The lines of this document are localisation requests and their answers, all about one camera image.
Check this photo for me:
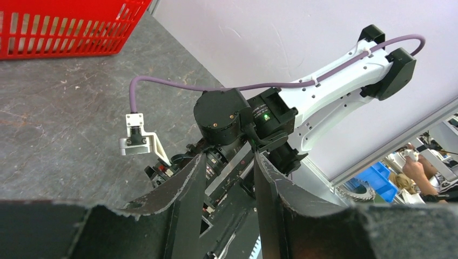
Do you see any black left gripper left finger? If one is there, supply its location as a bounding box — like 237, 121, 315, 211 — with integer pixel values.
1, 154, 206, 258

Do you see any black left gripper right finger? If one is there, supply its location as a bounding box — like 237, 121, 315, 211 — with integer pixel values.
254, 153, 457, 258

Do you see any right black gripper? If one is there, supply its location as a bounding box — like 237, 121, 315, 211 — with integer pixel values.
144, 142, 215, 188

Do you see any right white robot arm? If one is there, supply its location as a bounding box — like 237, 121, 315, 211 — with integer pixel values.
145, 25, 416, 186

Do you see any blue plastic bin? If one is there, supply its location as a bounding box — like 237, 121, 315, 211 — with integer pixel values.
354, 162, 398, 203

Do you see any person in background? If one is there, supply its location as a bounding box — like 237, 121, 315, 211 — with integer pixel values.
402, 154, 457, 203

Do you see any red plastic shopping basket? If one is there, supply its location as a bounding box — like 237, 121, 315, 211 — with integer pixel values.
1, 1, 151, 60

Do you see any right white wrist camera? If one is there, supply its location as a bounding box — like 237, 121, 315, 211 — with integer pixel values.
119, 113, 171, 166

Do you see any aluminium frame rail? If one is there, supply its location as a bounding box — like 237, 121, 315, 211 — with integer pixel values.
329, 99, 457, 187

